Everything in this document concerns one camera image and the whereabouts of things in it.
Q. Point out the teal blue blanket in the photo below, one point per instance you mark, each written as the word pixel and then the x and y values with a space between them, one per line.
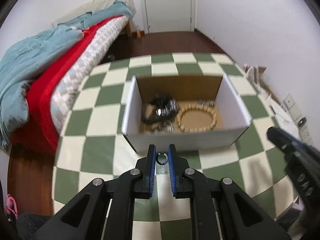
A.
pixel 30 57

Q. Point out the pink slipper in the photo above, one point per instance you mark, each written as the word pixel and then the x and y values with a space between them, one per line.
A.
pixel 11 207

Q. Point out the grey white checkered mattress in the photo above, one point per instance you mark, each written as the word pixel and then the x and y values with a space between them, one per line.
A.
pixel 63 96

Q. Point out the white grid pattern cloth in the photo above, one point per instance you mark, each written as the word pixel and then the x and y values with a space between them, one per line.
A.
pixel 254 74

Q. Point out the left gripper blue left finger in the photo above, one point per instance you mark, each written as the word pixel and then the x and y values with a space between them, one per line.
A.
pixel 144 186

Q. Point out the open cardboard box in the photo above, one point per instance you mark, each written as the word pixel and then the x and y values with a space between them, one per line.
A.
pixel 195 127

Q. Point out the white power strip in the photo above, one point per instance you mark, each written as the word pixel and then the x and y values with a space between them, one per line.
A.
pixel 299 119

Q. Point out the silver jewelry piece in box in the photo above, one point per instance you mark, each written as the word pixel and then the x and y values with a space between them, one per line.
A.
pixel 209 103

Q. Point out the white headboard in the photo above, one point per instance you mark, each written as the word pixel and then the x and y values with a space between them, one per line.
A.
pixel 93 7

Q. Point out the red bed sheet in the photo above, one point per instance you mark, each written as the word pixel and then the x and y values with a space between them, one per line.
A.
pixel 38 133

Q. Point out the black smart watch band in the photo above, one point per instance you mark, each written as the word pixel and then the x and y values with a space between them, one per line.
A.
pixel 165 107

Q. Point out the white door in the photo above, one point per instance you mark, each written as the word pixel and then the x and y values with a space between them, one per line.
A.
pixel 163 16

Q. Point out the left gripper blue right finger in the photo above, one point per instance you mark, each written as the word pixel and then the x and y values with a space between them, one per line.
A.
pixel 177 166

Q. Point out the small bottle by door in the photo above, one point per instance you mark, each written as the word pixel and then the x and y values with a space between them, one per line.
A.
pixel 138 32

